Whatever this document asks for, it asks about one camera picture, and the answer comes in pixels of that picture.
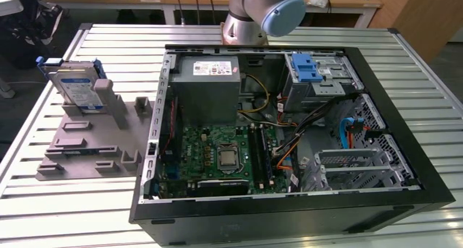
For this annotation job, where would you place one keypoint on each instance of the black PC case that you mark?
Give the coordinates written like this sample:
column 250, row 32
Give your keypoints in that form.
column 253, row 223

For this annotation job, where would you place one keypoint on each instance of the green motherboard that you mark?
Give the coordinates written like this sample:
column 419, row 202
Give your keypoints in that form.
column 202, row 139

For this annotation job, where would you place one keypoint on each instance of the CPU socket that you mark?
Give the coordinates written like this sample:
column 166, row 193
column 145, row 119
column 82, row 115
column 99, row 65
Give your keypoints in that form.
column 230, row 145

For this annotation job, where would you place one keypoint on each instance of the grey metal drive cage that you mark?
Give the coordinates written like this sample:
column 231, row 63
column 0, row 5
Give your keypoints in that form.
column 326, row 89

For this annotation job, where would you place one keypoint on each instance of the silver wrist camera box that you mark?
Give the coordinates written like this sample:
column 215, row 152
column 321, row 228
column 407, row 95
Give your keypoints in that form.
column 11, row 2

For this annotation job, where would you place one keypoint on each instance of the silver CPU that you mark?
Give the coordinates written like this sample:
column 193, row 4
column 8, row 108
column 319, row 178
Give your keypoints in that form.
column 229, row 159

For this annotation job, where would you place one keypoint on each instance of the grey parts rack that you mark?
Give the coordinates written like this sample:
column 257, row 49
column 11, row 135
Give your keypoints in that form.
column 102, row 139

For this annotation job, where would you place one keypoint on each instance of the black graphics card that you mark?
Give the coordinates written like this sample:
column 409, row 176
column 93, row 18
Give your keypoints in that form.
column 221, row 187

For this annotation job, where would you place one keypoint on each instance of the blue drive latch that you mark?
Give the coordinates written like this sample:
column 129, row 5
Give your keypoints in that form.
column 303, row 69

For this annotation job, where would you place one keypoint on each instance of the black RAM slot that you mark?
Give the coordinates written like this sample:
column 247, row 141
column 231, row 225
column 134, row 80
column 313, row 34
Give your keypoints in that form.
column 257, row 155
column 267, row 158

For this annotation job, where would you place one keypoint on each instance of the hard disk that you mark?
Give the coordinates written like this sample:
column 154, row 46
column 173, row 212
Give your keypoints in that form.
column 78, row 90

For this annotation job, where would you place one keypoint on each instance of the black office chair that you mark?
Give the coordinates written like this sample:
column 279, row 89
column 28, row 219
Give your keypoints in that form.
column 28, row 58

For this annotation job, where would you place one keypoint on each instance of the grey power supply unit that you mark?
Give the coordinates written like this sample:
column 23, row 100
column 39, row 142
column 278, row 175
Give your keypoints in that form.
column 206, row 101

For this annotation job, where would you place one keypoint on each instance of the wooden cabinet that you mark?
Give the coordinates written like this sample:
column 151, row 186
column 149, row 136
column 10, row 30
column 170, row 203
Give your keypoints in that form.
column 427, row 14

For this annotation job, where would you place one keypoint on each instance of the dark RAM stick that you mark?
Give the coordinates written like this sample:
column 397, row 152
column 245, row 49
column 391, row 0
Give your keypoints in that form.
column 82, row 151

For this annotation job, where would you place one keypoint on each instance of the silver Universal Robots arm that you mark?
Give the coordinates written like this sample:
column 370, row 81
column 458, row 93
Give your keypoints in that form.
column 246, row 3

